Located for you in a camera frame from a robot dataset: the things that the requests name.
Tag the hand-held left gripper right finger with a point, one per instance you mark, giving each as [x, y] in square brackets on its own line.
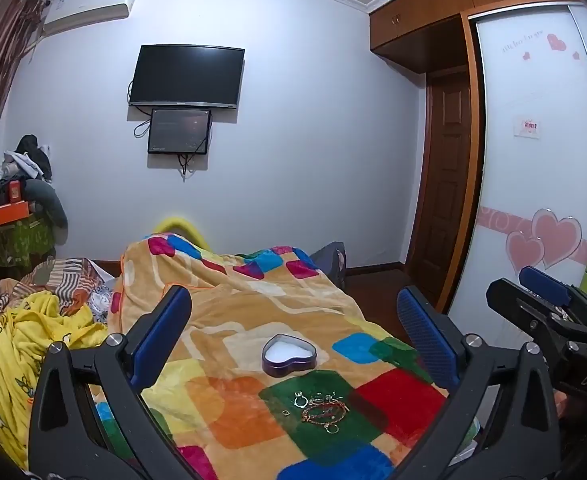
[426, 332]

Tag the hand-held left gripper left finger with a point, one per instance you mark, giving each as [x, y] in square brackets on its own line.
[166, 330]

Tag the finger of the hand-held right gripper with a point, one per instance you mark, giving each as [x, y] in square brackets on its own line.
[513, 300]
[543, 282]

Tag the silver jewelry piece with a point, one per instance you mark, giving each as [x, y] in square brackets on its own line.
[323, 398]

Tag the purple heart-shaped tin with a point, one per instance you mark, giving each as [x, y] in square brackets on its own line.
[288, 366]

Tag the colourful checked blanket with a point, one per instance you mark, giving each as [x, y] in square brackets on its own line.
[233, 300]

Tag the white heart-print sliding door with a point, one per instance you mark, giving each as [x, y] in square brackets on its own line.
[538, 185]

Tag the striped bedding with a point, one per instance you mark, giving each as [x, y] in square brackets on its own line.
[63, 275]

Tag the brown wooden door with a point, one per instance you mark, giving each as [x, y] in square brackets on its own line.
[443, 175]

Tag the pink label sticker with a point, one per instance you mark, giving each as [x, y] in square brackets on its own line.
[527, 127]

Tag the yellow blanket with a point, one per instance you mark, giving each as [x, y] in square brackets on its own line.
[8, 360]

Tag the orange box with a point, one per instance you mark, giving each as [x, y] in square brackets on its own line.
[10, 212]

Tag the small black monitor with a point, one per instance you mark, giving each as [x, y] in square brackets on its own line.
[179, 130]

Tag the small red box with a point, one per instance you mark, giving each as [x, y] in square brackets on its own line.
[15, 191]

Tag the pile of clothes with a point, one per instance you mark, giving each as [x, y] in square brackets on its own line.
[18, 160]

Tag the wooden wardrobe cabinet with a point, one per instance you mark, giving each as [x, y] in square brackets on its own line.
[423, 15]

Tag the white air conditioner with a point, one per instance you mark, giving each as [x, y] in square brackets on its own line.
[88, 7]

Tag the black wall television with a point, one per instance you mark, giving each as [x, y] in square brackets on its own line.
[188, 75]

